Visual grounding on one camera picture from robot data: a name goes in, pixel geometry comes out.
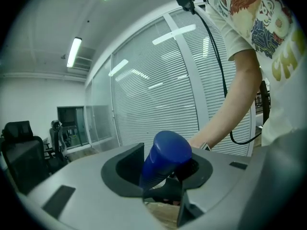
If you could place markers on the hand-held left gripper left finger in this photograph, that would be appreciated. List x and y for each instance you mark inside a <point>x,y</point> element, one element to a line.
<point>96,207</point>

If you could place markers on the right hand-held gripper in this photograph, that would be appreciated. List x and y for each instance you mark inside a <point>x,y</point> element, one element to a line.
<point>205,146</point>

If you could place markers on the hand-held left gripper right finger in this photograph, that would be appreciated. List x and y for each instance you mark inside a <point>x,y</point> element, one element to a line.
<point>216,188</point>

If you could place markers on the person's right forearm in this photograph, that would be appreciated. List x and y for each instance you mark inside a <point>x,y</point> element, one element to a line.
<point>235,109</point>

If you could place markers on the dark framed glass door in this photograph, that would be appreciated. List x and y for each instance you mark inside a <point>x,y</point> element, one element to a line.
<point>72,126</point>

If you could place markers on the black office chair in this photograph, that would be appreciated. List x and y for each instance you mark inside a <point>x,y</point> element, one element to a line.
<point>24,162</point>

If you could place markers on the white venetian blinds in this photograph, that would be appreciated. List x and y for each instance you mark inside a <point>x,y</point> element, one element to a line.
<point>153,92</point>
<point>213,92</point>

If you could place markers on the white printed t-shirt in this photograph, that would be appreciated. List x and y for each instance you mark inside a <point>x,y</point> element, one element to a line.
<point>283,99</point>

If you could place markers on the ceiling air vent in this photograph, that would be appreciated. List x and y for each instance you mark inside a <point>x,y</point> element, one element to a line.
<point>85,57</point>

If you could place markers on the grey ceiling fixture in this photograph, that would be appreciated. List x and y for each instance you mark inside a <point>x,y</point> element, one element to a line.
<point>63,56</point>

